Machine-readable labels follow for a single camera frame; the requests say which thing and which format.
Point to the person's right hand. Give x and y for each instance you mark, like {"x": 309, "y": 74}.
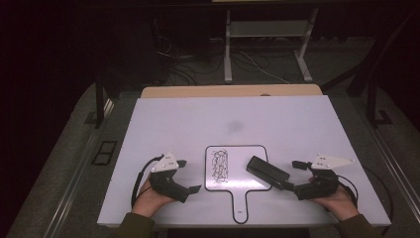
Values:
{"x": 341, "y": 205}

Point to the wooden table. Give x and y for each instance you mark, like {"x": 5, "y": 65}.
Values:
{"x": 231, "y": 91}

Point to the metal floor rail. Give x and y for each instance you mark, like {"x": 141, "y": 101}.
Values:
{"x": 71, "y": 188}
{"x": 401, "y": 185}

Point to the white metal stand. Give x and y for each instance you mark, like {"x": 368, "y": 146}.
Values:
{"x": 267, "y": 29}

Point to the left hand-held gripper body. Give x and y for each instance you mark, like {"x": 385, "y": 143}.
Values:
{"x": 166, "y": 185}

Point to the black floor outlet frame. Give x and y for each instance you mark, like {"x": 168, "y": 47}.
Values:
{"x": 99, "y": 158}

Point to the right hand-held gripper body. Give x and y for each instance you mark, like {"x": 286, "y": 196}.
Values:
{"x": 320, "y": 188}

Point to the person's left hand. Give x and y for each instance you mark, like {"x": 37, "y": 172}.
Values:
{"x": 148, "y": 201}

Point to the black metal stand leg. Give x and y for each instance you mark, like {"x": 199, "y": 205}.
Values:
{"x": 372, "y": 102}
{"x": 99, "y": 99}

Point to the black whiteboard eraser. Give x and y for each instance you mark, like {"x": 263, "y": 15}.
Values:
{"x": 267, "y": 172}

